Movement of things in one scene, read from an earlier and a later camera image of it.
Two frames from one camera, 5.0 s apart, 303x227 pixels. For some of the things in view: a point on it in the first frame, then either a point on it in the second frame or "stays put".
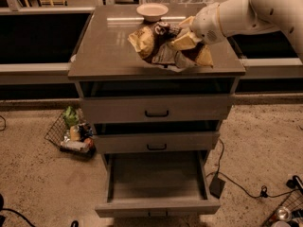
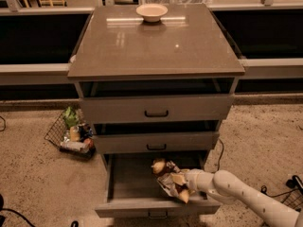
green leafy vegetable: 70,116 stays put
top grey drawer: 156,102 stays put
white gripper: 205,24 → 192,179
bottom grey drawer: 155,183 stays put
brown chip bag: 153,44 → 164,170
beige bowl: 152,11 stays put
